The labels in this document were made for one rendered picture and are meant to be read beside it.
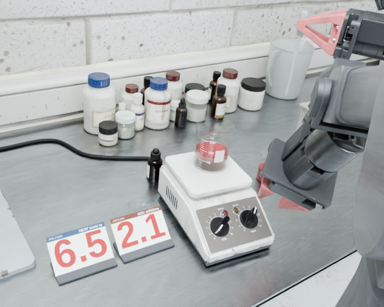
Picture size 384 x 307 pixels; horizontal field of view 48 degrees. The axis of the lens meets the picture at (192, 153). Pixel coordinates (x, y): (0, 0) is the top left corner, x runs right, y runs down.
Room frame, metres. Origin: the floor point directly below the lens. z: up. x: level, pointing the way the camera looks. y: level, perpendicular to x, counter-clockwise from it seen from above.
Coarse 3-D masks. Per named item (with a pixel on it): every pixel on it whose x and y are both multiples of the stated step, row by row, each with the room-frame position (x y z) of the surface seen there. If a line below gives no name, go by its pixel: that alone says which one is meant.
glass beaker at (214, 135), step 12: (204, 120) 0.67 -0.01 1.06; (216, 120) 0.67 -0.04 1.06; (228, 120) 0.67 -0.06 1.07; (204, 132) 0.62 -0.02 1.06; (216, 132) 0.67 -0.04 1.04; (228, 132) 0.66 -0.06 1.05; (204, 144) 0.62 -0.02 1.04; (216, 144) 0.62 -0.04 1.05; (228, 144) 0.63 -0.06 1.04; (204, 156) 0.62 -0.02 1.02; (216, 156) 0.62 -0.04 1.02; (228, 156) 0.64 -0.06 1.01; (204, 168) 0.62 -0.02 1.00; (216, 168) 0.62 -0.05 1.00
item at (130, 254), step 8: (112, 224) 0.52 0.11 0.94; (168, 232) 0.54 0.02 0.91; (160, 240) 0.53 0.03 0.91; (168, 240) 0.53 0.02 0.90; (136, 248) 0.50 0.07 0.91; (144, 248) 0.51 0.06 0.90; (152, 248) 0.51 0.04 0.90; (160, 248) 0.51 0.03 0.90; (120, 256) 0.48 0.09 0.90; (128, 256) 0.48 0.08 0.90; (136, 256) 0.48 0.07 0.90
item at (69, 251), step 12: (96, 228) 0.50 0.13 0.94; (60, 240) 0.47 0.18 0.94; (72, 240) 0.47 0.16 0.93; (84, 240) 0.48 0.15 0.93; (96, 240) 0.49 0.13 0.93; (60, 252) 0.45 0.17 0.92; (72, 252) 0.46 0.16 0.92; (84, 252) 0.47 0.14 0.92; (96, 252) 0.47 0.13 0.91; (108, 252) 0.48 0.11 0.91; (60, 264) 0.44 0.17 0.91; (72, 264) 0.45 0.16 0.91
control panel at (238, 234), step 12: (228, 204) 0.57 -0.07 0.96; (240, 204) 0.57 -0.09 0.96; (252, 204) 0.58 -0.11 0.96; (204, 216) 0.54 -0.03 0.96; (216, 216) 0.54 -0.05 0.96; (264, 216) 0.57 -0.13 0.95; (204, 228) 0.52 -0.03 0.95; (240, 228) 0.54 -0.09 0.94; (252, 228) 0.54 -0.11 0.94; (264, 228) 0.55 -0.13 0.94; (216, 240) 0.51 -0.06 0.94; (228, 240) 0.51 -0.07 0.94; (240, 240) 0.52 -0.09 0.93; (252, 240) 0.53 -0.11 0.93
